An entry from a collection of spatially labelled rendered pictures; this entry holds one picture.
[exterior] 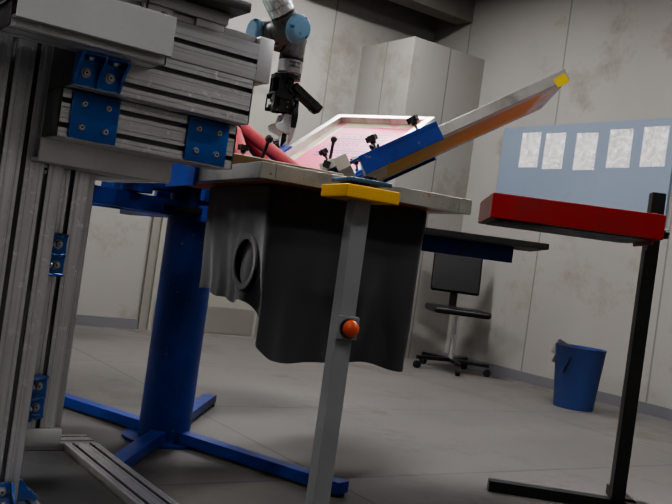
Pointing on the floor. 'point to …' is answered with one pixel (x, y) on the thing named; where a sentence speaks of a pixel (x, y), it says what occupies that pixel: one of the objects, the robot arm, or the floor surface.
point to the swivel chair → (471, 272)
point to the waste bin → (576, 375)
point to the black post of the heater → (622, 393)
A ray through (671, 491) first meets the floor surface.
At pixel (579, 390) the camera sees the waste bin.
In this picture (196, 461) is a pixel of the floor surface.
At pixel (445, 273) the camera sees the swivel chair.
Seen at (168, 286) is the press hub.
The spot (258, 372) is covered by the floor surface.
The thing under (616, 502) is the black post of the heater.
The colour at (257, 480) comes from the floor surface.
